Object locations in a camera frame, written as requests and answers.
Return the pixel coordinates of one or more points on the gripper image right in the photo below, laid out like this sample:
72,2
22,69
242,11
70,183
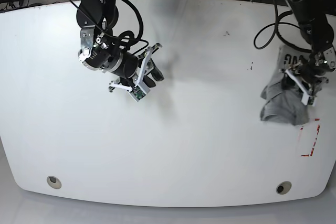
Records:
301,77

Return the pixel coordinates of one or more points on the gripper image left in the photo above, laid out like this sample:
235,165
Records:
131,69

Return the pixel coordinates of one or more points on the grey T-shirt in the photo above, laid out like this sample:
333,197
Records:
283,106

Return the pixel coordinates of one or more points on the red tape rectangle marking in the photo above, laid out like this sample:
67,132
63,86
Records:
308,137

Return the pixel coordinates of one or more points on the right table cable grommet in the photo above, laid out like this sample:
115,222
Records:
283,188

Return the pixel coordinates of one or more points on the table cable grommet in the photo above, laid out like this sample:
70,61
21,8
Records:
283,188
54,182

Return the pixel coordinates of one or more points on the left table cable grommet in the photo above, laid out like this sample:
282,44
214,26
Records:
54,182

